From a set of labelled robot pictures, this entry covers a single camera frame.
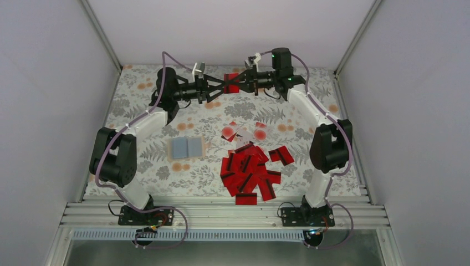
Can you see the red card left pile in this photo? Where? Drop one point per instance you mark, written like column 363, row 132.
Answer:
column 231, row 181

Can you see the clear card red dot left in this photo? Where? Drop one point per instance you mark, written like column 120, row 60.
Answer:
column 229, row 132

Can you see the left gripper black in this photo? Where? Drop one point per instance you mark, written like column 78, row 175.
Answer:
column 200, row 85

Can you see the red card right pile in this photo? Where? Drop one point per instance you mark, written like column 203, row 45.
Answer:
column 282, row 155

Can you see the beige card holder wallet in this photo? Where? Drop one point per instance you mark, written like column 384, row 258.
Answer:
column 185, row 148

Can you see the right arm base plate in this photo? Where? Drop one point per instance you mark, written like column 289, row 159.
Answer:
column 315, row 217

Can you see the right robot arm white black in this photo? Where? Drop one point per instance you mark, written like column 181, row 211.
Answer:
column 331, row 149

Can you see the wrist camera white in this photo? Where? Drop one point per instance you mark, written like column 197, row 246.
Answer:
column 252, row 61
column 198, row 70

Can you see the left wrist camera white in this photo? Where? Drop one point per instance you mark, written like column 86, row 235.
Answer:
column 198, row 70

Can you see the clear card red dot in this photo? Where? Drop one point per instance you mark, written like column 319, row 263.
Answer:
column 229, row 132
column 260, row 132

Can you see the red card on rail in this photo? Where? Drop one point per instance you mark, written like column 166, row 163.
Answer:
column 246, row 199

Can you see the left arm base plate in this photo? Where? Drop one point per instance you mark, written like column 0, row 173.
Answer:
column 131, row 217

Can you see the red card lower right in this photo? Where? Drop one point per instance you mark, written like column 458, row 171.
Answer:
column 266, row 182

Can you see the aluminium rail frame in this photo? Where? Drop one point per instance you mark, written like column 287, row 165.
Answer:
column 223, row 213

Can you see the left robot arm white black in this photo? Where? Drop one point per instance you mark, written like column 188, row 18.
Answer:
column 114, row 157

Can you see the clear card red dot right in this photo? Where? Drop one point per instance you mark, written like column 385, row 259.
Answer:
column 260, row 132

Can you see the red card pile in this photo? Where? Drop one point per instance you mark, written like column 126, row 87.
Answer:
column 247, row 160
column 231, row 181
column 282, row 155

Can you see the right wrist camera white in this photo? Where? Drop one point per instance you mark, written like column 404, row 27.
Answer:
column 252, row 61

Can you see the red card centre pile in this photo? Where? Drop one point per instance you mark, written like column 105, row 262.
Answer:
column 247, row 160

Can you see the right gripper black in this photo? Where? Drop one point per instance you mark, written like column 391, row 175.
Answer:
column 250, row 81

